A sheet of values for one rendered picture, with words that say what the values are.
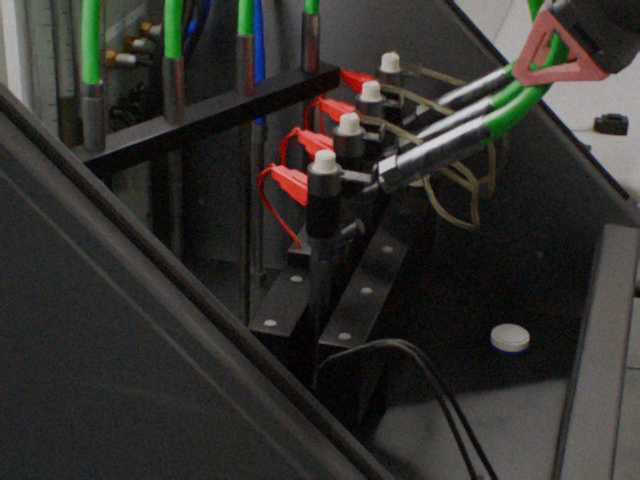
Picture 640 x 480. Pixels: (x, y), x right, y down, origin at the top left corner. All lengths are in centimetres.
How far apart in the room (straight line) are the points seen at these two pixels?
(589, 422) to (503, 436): 19
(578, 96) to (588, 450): 67
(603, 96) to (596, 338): 51
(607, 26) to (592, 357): 34
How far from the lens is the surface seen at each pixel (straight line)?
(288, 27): 134
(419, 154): 100
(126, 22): 133
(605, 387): 109
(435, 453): 119
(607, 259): 129
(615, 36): 90
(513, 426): 123
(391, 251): 119
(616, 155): 144
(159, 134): 113
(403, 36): 131
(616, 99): 159
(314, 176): 102
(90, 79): 107
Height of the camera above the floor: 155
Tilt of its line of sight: 28 degrees down
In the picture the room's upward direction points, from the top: 2 degrees clockwise
